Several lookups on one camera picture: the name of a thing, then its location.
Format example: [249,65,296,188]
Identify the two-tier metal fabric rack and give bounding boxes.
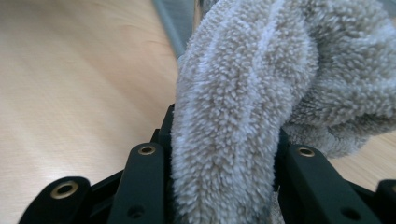
[151,0,204,60]

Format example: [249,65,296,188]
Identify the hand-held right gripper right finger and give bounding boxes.
[273,126,382,224]

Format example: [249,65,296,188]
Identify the beige striped towel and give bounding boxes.
[170,0,396,224]

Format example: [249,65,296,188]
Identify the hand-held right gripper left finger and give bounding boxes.
[106,104,176,224]

